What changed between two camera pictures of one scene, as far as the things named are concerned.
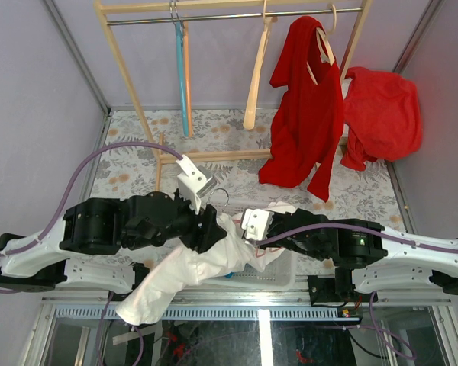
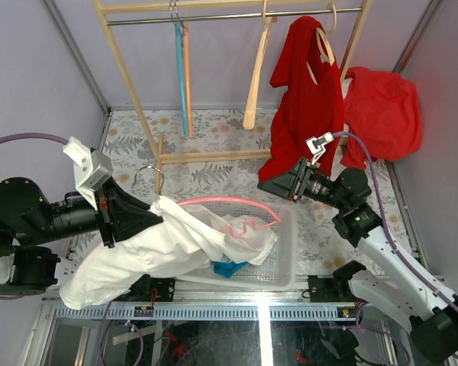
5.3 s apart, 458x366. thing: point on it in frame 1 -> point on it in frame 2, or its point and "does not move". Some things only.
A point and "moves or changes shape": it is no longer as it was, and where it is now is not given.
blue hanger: x=182 y=71 does not move
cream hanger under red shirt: x=324 y=45 does not move
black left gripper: x=206 y=231 -> x=134 y=215
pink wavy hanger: x=257 y=250 moves or changes shape
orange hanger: x=188 y=76 does not move
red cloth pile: x=383 y=113 does not move
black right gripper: x=278 y=215 -> x=286 y=185
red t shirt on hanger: x=308 y=131 does not move
